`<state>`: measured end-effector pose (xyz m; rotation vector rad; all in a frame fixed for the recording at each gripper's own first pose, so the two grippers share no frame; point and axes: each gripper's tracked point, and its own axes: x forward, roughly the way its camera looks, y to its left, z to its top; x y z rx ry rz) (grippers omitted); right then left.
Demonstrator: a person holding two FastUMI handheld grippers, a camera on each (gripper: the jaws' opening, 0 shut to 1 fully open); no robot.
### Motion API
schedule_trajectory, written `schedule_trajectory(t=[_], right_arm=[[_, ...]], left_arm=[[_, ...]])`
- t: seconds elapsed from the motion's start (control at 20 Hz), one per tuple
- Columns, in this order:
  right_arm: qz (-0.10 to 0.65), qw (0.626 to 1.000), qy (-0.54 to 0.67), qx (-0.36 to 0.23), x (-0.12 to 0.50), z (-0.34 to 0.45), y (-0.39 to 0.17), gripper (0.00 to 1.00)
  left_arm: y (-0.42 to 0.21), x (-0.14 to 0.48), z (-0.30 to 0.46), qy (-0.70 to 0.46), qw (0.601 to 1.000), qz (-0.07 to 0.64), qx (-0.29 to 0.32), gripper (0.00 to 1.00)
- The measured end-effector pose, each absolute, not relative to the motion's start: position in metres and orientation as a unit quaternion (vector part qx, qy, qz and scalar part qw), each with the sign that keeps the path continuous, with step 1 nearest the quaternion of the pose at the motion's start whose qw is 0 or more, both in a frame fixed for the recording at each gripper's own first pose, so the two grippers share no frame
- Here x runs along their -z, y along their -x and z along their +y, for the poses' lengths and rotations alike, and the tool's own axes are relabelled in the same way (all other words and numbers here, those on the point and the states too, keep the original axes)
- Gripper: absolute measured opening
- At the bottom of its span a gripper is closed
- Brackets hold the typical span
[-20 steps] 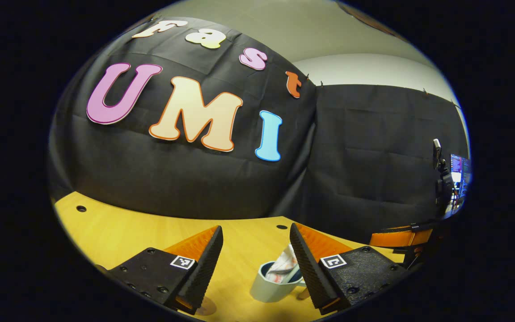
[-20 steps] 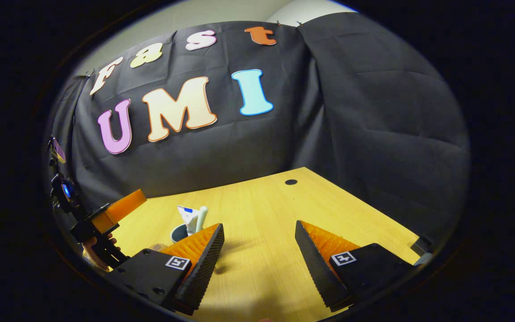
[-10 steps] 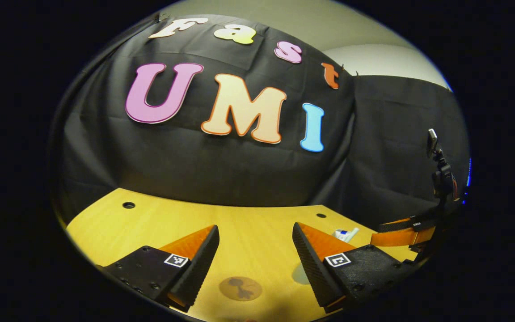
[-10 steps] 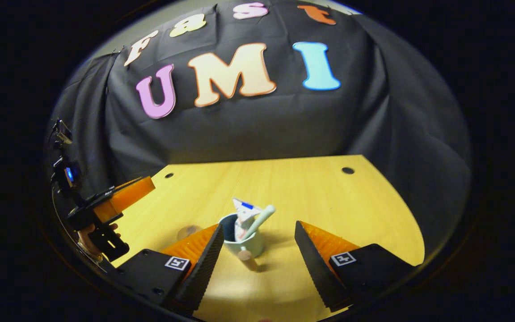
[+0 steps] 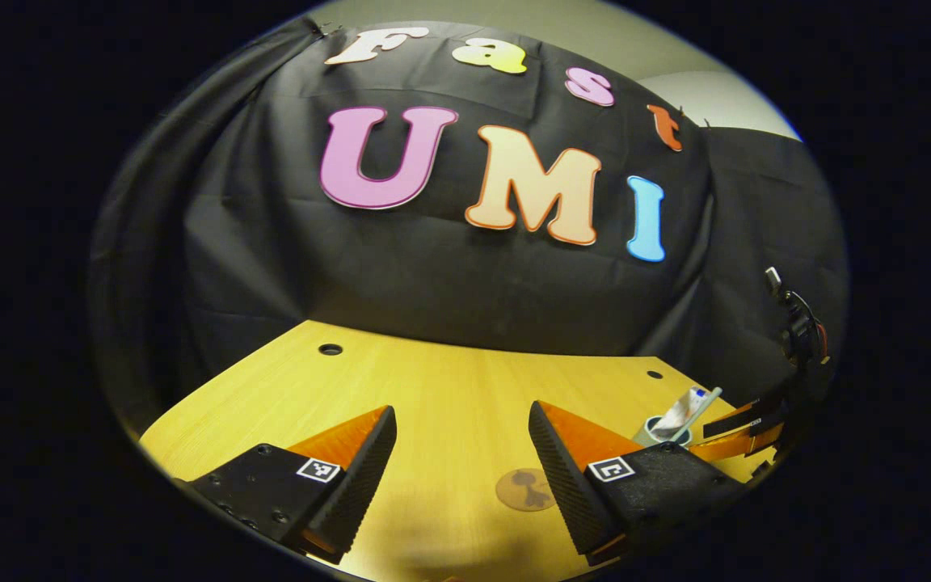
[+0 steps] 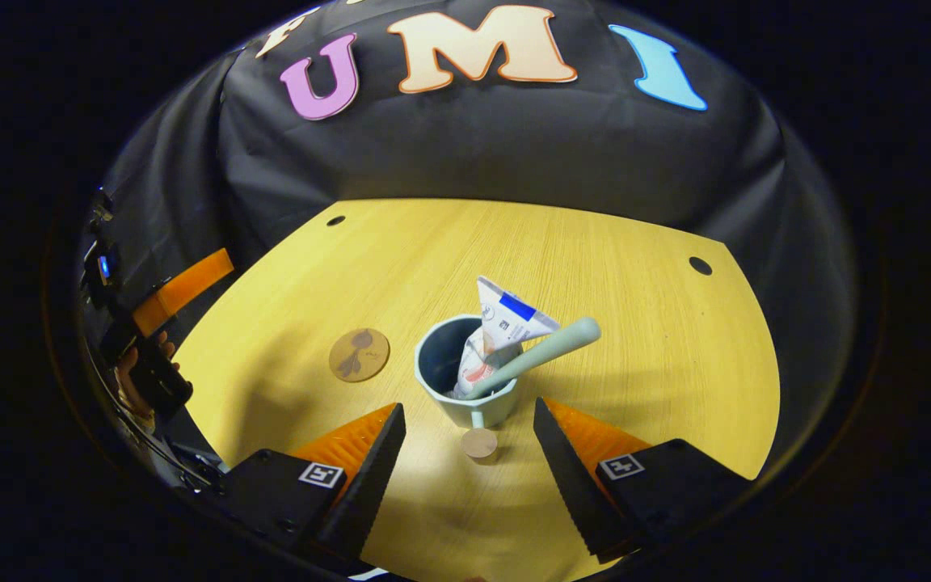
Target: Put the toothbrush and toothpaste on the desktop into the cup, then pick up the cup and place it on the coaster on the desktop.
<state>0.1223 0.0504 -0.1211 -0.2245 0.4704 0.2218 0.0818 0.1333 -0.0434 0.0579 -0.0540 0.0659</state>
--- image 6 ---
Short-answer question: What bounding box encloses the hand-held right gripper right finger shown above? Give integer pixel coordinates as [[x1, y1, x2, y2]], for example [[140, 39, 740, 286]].
[[532, 396, 757, 564]]

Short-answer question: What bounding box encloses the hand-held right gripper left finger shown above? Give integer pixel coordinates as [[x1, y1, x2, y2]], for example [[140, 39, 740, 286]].
[[219, 403, 407, 563]]

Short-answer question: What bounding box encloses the round brown coaster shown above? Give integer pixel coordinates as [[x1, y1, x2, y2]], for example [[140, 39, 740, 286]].
[[328, 327, 391, 383]]

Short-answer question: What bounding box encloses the pale green cup wooden handle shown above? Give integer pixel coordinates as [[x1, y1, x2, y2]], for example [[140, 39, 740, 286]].
[[414, 314, 524, 463]]

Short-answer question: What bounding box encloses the white toothpaste tube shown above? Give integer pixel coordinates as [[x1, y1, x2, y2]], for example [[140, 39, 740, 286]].
[[453, 276, 562, 397]]

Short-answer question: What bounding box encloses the yellow wooden desktop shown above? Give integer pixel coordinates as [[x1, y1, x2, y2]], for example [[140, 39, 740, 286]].
[[173, 198, 781, 581]]

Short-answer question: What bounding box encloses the black backdrop cloth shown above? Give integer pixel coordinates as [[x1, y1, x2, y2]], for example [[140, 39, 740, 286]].
[[82, 0, 858, 486]]

